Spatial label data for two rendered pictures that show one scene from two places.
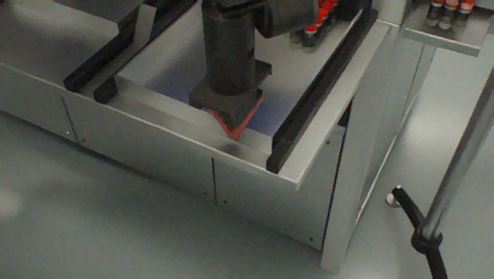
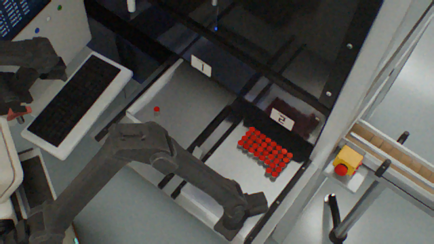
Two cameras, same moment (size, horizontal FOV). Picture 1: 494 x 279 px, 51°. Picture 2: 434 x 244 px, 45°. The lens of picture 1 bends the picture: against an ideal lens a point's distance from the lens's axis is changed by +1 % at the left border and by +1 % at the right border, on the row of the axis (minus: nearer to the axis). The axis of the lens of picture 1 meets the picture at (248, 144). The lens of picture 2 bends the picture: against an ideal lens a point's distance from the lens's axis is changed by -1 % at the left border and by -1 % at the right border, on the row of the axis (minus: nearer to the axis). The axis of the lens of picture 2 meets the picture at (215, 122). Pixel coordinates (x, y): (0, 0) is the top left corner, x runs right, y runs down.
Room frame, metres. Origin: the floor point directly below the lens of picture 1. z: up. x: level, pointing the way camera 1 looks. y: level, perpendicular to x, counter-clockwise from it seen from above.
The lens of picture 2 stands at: (-0.07, 0.07, 2.54)
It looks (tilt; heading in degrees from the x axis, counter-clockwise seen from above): 60 degrees down; 4
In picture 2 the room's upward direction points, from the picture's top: 6 degrees clockwise
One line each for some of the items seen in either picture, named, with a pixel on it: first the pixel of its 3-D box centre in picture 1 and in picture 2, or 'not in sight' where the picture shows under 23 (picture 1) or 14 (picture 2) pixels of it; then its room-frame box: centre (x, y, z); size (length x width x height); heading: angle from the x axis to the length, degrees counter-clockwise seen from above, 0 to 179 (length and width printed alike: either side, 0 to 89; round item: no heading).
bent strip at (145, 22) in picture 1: (125, 42); (186, 166); (0.67, 0.19, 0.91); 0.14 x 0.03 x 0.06; 152
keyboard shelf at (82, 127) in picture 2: not in sight; (70, 97); (0.92, 0.69, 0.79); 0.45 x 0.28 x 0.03; 159
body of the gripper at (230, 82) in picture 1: (230, 68); (232, 218); (0.48, 0.02, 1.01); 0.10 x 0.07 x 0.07; 152
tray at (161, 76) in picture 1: (247, 49); (243, 177); (0.67, 0.00, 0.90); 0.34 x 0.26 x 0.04; 151
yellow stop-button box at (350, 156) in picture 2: not in sight; (348, 158); (0.76, -0.33, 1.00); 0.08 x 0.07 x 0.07; 152
